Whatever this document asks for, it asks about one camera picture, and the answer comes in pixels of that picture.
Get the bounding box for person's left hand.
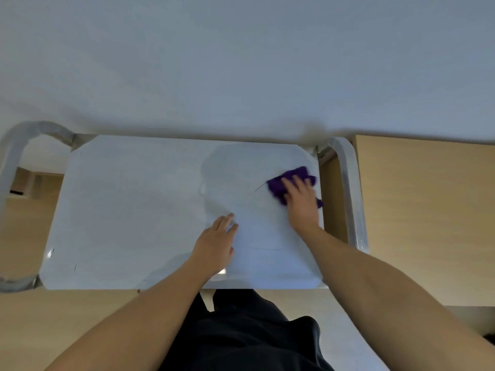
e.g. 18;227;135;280
189;213;239;279

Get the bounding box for person's right hand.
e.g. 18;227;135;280
280;175;322;237

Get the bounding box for purple cleaning cloth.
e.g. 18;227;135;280
267;166;324;209

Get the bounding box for person's right forearm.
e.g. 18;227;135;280
299;226;495;371

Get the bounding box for person's left forearm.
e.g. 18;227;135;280
44;262;218;371

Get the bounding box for stainless steel cart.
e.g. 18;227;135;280
0;120;370;294

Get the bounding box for person's black trousers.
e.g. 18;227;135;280
159;290;335;371

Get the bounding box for light wooden cabinet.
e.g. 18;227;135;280
320;135;495;308

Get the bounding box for metal cart handle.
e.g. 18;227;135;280
317;137;370;255
0;120;76;293

